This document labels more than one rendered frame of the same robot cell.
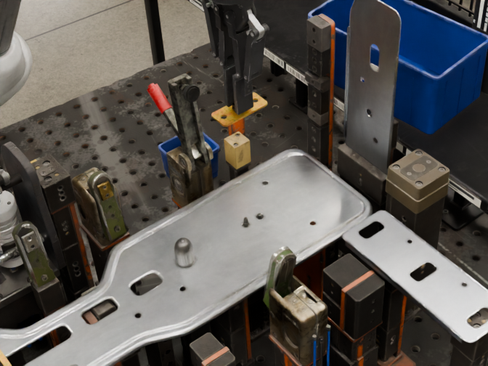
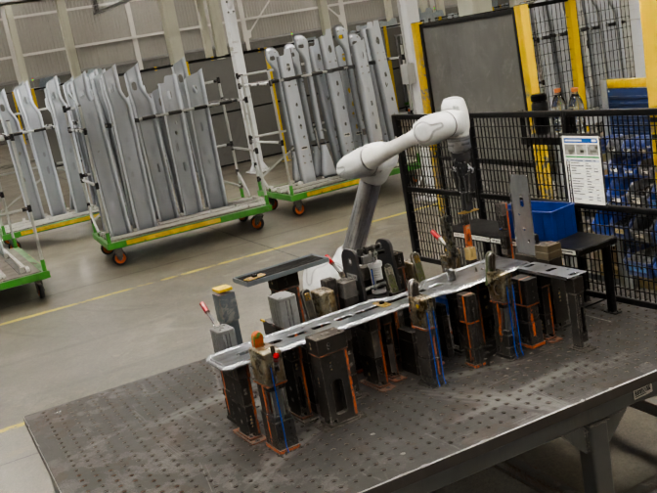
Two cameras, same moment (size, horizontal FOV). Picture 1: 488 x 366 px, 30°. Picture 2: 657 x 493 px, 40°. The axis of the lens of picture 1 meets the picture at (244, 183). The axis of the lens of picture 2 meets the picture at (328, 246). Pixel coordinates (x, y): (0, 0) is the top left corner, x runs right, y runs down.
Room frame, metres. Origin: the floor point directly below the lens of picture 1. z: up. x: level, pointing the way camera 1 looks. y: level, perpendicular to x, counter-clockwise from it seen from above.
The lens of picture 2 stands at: (-2.52, 0.18, 2.02)
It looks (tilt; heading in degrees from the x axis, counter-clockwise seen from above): 13 degrees down; 6
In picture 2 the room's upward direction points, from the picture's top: 10 degrees counter-clockwise
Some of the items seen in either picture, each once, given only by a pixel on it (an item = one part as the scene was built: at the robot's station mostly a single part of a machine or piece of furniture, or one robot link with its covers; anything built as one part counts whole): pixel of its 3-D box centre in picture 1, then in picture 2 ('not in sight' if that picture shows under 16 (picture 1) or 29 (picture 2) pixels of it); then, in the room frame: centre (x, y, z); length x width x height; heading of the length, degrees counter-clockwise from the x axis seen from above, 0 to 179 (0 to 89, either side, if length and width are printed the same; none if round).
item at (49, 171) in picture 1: (70, 255); (401, 300); (1.11, 0.32, 0.91); 0.07 x 0.05 x 0.42; 35
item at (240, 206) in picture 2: not in sight; (169, 167); (7.64, 2.93, 0.88); 1.91 x 1.00 x 1.76; 118
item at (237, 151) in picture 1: (242, 211); (475, 289); (1.22, 0.01, 0.88); 0.04 x 0.04 x 0.36; 35
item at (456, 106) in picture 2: not in sight; (453, 116); (1.07, 0.01, 1.63); 0.13 x 0.11 x 0.16; 144
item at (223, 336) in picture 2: not in sight; (231, 374); (0.61, 0.96, 0.88); 0.11 x 0.10 x 0.36; 35
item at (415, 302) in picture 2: not in sight; (426, 339); (0.70, 0.24, 0.87); 0.12 x 0.09 x 0.35; 35
